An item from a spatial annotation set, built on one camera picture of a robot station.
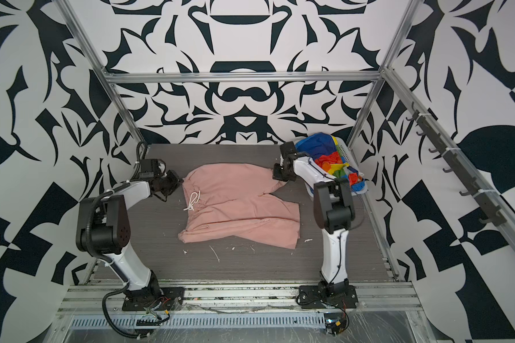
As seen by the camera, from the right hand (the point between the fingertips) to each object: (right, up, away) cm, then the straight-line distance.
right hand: (278, 173), depth 100 cm
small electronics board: (+16, -48, -28) cm, 58 cm away
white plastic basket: (+34, +5, +2) cm, 34 cm away
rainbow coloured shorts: (+23, +12, +8) cm, 27 cm away
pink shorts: (-20, -11, -3) cm, 23 cm away
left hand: (-43, -1, -3) cm, 43 cm away
